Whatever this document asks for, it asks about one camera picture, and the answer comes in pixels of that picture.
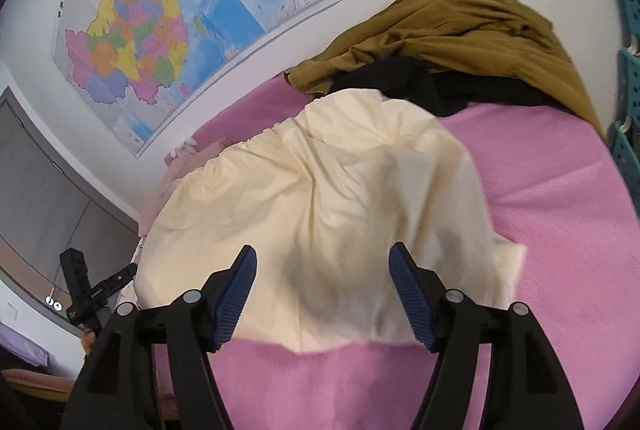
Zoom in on pale pink cloth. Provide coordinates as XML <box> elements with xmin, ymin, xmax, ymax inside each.
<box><xmin>137</xmin><ymin>136</ymin><xmax>236</xmax><ymax>236</ymax></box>

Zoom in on black garment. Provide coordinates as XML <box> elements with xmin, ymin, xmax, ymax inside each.
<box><xmin>332</xmin><ymin>56</ymin><xmax>571</xmax><ymax>117</ymax></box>

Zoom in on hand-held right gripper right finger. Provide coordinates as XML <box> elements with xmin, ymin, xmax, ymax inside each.
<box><xmin>389</xmin><ymin>241</ymin><xmax>586</xmax><ymax>430</ymax></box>

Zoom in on grey wardrobe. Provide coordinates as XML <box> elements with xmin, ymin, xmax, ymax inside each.
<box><xmin>0</xmin><ymin>85</ymin><xmax>141</xmax><ymax>311</ymax></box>

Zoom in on blue plastic basket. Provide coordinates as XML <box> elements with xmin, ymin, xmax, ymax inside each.
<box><xmin>604</xmin><ymin>0</ymin><xmax>640</xmax><ymax>191</ymax></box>

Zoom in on colourful wall map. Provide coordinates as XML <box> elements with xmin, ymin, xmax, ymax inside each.
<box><xmin>52</xmin><ymin>0</ymin><xmax>368</xmax><ymax>158</ymax></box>

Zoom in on lavender cloth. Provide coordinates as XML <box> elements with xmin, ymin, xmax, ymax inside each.
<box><xmin>0</xmin><ymin>322</ymin><xmax>51</xmax><ymax>366</ymax></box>

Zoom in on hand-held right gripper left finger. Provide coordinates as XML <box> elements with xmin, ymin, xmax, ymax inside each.
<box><xmin>60</xmin><ymin>244</ymin><xmax>258</xmax><ymax>430</ymax></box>

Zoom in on cream yellow shirt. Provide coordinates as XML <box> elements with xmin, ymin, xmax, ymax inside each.
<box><xmin>136</xmin><ymin>88</ymin><xmax>530</xmax><ymax>353</ymax></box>

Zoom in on olive brown garment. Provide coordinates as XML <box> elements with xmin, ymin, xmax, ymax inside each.
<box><xmin>284</xmin><ymin>0</ymin><xmax>606</xmax><ymax>136</ymax></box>

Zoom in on pink bedsheet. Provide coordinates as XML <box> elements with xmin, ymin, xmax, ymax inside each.
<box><xmin>150</xmin><ymin>75</ymin><xmax>626</xmax><ymax>430</ymax></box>

